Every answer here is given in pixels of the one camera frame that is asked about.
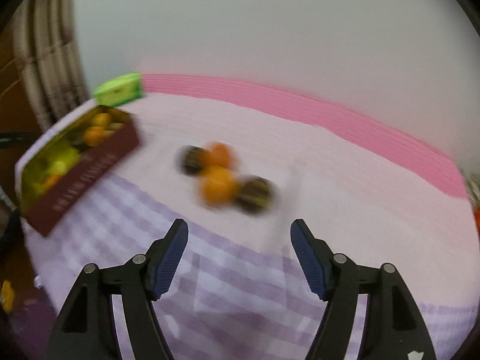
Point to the yellow toy on floor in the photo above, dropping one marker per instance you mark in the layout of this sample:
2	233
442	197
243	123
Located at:
7	296

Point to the red gold toffee tin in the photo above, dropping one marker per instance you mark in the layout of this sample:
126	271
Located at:
59	168

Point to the small orange citrus fruit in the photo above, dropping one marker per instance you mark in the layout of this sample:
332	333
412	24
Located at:
95	135

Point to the dimpled orange mandarin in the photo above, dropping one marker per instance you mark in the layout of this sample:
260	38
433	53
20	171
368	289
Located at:
219	154

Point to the beige patterned curtain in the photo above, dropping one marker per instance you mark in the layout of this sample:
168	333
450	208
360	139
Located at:
48	59

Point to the purple plaid tablecloth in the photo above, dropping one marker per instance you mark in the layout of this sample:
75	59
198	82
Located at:
239	292

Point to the dark mangosteen with yellow spot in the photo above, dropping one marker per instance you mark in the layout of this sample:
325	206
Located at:
256	195

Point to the dark brown mangosteen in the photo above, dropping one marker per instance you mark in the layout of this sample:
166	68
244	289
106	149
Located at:
190	160

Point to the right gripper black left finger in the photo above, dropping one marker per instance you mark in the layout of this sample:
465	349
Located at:
85	327

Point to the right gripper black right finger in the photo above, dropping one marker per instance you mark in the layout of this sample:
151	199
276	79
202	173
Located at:
393	328

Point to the smooth orange citrus fruit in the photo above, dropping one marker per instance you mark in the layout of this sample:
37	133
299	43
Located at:
218	186

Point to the yellow lemon in tin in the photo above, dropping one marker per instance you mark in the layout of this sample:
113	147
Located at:
101	119

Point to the green tissue pack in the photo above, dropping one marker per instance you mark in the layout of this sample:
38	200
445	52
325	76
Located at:
119	90

